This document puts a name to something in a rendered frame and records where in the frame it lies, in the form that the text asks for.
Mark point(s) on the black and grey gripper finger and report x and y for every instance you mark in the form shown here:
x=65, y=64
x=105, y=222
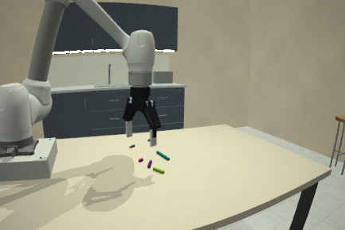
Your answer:
x=130, y=111
x=153, y=120

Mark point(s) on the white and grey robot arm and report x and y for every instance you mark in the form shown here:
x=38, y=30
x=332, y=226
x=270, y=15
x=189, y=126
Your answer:
x=19, y=111

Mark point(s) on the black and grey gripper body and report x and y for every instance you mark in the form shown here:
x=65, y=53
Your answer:
x=140, y=94

